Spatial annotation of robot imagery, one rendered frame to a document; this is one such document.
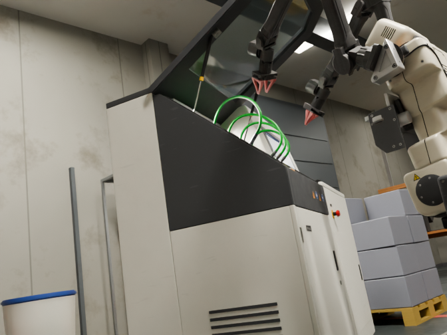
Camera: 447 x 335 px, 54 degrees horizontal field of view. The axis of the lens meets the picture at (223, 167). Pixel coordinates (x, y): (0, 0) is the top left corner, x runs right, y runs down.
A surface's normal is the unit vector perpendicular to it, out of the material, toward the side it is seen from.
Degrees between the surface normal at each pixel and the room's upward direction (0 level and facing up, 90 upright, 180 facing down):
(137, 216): 90
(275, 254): 90
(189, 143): 90
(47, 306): 94
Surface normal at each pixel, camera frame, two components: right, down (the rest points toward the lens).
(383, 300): -0.69, -0.07
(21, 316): -0.12, -0.16
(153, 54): 0.67, -0.28
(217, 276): -0.42, -0.15
